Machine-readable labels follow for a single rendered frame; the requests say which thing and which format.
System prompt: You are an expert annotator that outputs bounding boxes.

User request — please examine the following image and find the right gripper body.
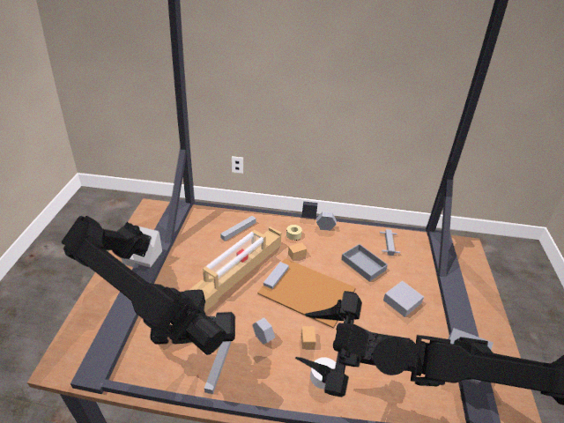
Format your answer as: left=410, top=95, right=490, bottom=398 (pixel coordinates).
left=150, top=312, right=235, bottom=345

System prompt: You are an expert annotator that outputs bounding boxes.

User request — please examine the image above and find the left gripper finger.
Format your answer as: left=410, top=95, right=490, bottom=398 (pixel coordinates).
left=295, top=357, right=332, bottom=383
left=305, top=300, right=344, bottom=321

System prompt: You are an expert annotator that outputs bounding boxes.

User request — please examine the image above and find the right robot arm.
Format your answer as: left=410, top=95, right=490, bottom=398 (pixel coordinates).
left=61, top=216, right=226, bottom=355

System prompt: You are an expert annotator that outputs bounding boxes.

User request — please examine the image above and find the small wooden block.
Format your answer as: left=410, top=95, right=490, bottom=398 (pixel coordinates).
left=288, top=242, right=307, bottom=260
left=301, top=326, right=315, bottom=349

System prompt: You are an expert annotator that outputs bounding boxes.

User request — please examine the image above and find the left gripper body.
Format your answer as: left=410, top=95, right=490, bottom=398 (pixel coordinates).
left=324, top=291, right=384, bottom=397

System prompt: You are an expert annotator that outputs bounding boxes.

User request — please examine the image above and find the white cylinder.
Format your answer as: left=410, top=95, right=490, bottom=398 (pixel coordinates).
left=310, top=358, right=336, bottom=390

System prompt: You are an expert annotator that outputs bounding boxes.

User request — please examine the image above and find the clear rectangular channel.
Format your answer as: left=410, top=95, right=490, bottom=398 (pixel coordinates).
left=206, top=232, right=263, bottom=286

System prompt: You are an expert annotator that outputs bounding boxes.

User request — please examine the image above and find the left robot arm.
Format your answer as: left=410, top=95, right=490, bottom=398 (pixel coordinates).
left=333, top=323, right=564, bottom=405

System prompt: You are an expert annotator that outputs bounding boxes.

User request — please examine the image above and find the beige roll of masking tape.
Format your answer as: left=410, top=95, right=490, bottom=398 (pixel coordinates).
left=286, top=225, right=302, bottom=240

